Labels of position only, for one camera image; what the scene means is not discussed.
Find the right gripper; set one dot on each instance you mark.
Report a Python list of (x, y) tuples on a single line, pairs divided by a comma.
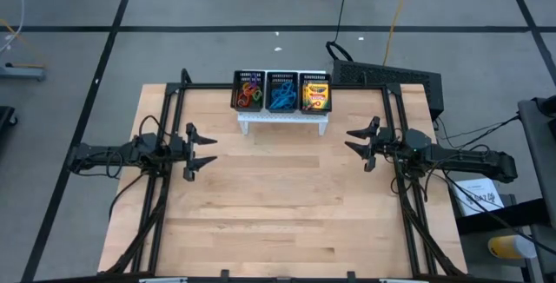
[(384, 144)]

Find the yellow green crayon box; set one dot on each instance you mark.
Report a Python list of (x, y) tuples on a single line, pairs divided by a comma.
[(316, 98)]

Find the black perforated computer case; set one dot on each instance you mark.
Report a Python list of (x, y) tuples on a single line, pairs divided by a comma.
[(382, 74)]

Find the black plastic mesh basket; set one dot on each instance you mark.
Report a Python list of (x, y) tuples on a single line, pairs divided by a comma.
[(281, 77), (313, 76), (236, 79)]

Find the white printed paper sheet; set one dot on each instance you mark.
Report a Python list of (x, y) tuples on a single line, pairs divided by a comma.
[(478, 192)]

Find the white riser shelf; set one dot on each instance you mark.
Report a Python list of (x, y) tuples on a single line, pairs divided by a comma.
[(282, 118)]

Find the silver metal strip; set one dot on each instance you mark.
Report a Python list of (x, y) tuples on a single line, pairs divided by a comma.
[(404, 281), (163, 280)]

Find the black chair base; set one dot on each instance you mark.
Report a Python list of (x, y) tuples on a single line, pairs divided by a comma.
[(6, 118)]

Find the black aluminium rig frame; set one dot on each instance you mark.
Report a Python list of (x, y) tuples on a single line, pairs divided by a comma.
[(208, 86)]

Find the yellow-orange spiral coil band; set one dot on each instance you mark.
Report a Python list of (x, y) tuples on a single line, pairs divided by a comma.
[(246, 87)]

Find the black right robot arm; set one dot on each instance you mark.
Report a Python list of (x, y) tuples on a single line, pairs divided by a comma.
[(465, 157)]

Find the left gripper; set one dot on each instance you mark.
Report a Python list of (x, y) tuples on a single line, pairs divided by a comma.
[(179, 148)]

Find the purple spiral coil band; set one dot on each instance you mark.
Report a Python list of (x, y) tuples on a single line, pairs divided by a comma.
[(253, 79)]

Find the grey table foot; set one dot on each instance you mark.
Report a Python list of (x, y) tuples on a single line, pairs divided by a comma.
[(21, 74)]

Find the green spiral coil band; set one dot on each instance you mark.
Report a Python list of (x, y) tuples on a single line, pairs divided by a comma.
[(258, 95)]

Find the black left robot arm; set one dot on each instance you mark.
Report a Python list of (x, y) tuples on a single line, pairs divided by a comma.
[(104, 153)]

